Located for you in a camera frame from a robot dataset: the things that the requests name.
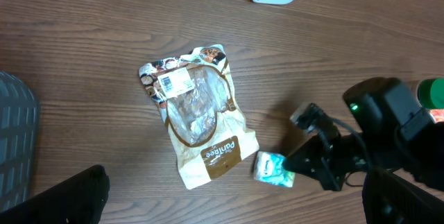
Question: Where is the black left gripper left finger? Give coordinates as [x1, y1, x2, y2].
[1, 164, 110, 224]

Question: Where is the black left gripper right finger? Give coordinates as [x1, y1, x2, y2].
[362, 167, 443, 224]

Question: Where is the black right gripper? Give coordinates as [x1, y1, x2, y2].
[281, 134, 373, 191]

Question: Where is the teal box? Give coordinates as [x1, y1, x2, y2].
[253, 151, 296, 188]

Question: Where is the orange small box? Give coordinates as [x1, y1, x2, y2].
[429, 109, 444, 123]

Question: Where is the green lid spice jar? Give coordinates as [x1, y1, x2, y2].
[418, 78, 444, 110]

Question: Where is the brown white snack pouch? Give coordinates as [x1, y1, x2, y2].
[138, 44, 259, 190]

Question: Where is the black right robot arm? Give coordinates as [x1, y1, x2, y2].
[283, 77, 443, 191]

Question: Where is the grey plastic mesh basket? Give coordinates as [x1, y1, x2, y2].
[1, 71, 40, 212]

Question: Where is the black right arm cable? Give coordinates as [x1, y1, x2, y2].
[311, 112, 375, 189]

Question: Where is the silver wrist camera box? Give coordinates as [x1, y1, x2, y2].
[289, 103, 327, 132]

